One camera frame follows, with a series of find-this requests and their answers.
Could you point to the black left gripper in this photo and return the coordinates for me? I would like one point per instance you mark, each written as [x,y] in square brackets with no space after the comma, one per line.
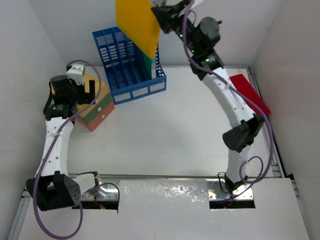
[85,97]

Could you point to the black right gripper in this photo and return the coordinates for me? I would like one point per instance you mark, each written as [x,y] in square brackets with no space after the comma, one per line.
[167,17]

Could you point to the pink bottom drawer box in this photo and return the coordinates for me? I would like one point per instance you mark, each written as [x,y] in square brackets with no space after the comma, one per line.
[100,117]

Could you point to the orange folder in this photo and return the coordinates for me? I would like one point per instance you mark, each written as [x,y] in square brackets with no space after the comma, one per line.
[137,21]

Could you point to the green folder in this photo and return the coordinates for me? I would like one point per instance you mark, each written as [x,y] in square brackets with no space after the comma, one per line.
[149,66]

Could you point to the red folder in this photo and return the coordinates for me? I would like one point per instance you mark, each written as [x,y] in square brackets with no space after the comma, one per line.
[244,87]

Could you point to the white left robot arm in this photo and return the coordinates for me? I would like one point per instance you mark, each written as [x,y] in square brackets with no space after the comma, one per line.
[52,188]

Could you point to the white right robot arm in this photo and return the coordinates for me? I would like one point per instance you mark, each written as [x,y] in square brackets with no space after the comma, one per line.
[245,123]

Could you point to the blue file organizer rack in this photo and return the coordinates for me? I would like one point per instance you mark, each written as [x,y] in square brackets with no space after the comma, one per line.
[124,67]

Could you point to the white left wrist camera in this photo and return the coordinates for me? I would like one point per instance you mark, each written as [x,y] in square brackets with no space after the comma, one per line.
[76,72]

